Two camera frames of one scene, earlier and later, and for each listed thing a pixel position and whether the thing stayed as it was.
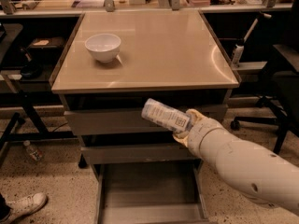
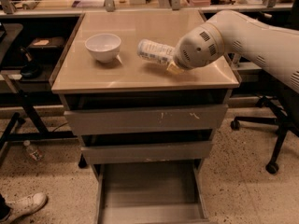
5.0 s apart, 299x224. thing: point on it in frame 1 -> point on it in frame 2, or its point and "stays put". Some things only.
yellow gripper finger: x=195 y=116 -> x=174 y=67
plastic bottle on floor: x=35 y=154 stays put
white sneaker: x=26 y=205 stays put
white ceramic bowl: x=104 y=47 stays put
